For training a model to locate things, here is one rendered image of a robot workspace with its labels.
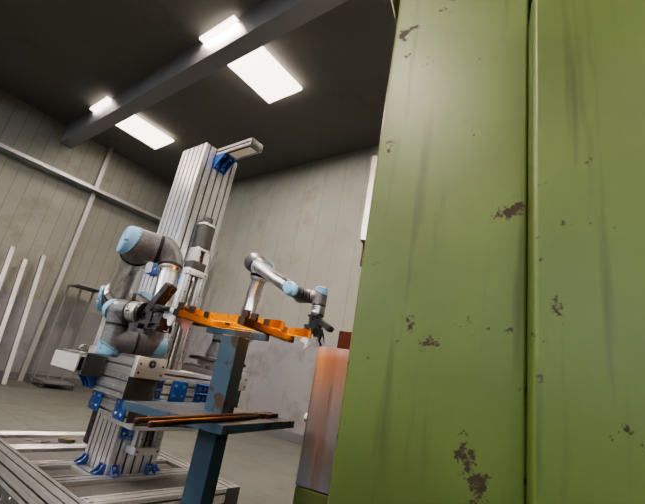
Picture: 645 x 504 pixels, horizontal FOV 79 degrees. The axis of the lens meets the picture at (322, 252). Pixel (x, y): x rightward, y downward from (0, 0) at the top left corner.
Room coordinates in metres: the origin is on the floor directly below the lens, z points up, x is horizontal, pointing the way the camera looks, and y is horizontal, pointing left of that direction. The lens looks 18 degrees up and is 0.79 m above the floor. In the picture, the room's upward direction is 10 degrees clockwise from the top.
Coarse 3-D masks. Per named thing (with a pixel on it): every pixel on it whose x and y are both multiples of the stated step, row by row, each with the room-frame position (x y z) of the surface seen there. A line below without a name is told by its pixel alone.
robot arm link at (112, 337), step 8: (104, 328) 1.37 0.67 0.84; (112, 328) 1.36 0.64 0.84; (120, 328) 1.37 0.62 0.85; (104, 336) 1.36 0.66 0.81; (112, 336) 1.36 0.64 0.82; (120, 336) 1.38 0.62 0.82; (128, 336) 1.39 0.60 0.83; (136, 336) 1.40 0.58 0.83; (104, 344) 1.36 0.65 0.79; (112, 344) 1.37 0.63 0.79; (120, 344) 1.38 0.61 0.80; (128, 344) 1.39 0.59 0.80; (96, 352) 1.37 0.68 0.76; (104, 352) 1.36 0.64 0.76; (112, 352) 1.37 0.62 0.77; (120, 352) 1.41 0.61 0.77; (128, 352) 1.41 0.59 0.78
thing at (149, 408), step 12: (132, 408) 1.06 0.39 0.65; (144, 408) 1.04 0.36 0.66; (156, 408) 1.03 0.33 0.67; (168, 408) 1.07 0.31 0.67; (180, 408) 1.12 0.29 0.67; (192, 408) 1.17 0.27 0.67; (240, 420) 1.09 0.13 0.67; (252, 420) 1.14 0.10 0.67; (264, 420) 1.19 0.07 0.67; (276, 420) 1.25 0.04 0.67; (288, 420) 1.31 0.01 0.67; (216, 432) 0.96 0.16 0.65; (228, 432) 0.98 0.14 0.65; (240, 432) 1.03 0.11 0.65
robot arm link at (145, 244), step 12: (132, 228) 1.44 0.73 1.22; (120, 240) 1.49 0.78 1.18; (132, 240) 1.43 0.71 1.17; (144, 240) 1.45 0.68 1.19; (156, 240) 1.47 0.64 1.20; (120, 252) 1.46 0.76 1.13; (132, 252) 1.46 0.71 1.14; (144, 252) 1.47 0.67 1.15; (156, 252) 1.48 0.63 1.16; (120, 264) 1.57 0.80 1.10; (132, 264) 1.52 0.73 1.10; (144, 264) 1.55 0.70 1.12; (120, 276) 1.61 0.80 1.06; (132, 276) 1.62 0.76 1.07; (108, 288) 1.73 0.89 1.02; (120, 288) 1.68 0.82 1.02
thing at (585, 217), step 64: (576, 0) 0.79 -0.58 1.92; (640, 0) 0.73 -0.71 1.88; (576, 64) 0.79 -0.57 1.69; (640, 64) 0.74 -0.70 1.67; (576, 128) 0.80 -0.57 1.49; (640, 128) 0.74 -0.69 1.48; (576, 192) 0.80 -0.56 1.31; (640, 192) 0.75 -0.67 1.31; (576, 256) 0.80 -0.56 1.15; (640, 256) 0.75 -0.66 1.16; (576, 320) 0.80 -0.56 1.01; (640, 320) 0.76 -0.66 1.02; (576, 384) 0.80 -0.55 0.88; (640, 384) 0.76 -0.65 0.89; (576, 448) 0.80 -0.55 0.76; (640, 448) 0.76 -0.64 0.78
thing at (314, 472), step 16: (320, 352) 1.43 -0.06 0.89; (336, 352) 1.40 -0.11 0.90; (320, 368) 1.42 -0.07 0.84; (336, 368) 1.40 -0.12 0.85; (320, 384) 1.42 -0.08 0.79; (336, 384) 1.40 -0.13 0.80; (320, 400) 1.42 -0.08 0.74; (336, 400) 1.39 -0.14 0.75; (320, 416) 1.41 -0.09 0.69; (336, 416) 1.39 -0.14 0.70; (304, 432) 1.43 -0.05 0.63; (320, 432) 1.41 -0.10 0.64; (336, 432) 1.39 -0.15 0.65; (304, 448) 1.43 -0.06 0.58; (320, 448) 1.40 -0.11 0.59; (304, 464) 1.42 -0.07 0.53; (320, 464) 1.40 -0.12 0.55; (304, 480) 1.42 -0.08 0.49; (320, 480) 1.40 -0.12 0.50
